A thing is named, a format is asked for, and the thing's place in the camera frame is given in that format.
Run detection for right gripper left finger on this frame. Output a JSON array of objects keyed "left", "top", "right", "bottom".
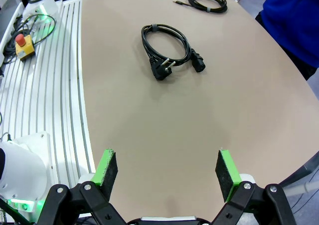
[{"left": 37, "top": 148, "right": 128, "bottom": 225}]

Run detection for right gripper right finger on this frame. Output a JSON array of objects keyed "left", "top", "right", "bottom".
[{"left": 211, "top": 149, "right": 298, "bottom": 225}]

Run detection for black power cable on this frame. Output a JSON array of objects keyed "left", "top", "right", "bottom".
[{"left": 141, "top": 23, "right": 206, "bottom": 82}]

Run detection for black USB cable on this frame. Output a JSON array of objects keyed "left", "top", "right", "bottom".
[{"left": 172, "top": 0, "right": 228, "bottom": 14}]

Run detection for grey metal table leg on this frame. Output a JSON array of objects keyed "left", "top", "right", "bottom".
[{"left": 280, "top": 151, "right": 319, "bottom": 194}]

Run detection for yellow emergency stop box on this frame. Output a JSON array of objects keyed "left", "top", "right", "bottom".
[{"left": 14, "top": 33, "right": 36, "bottom": 62}]

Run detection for person in blue hoodie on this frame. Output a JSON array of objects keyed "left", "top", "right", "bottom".
[{"left": 255, "top": 0, "right": 319, "bottom": 81}]

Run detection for white slotted base plate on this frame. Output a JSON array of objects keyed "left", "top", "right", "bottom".
[{"left": 0, "top": 0, "right": 97, "bottom": 186}]

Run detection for black base cables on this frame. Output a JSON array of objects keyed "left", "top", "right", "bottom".
[{"left": 1, "top": 13, "right": 58, "bottom": 64}]

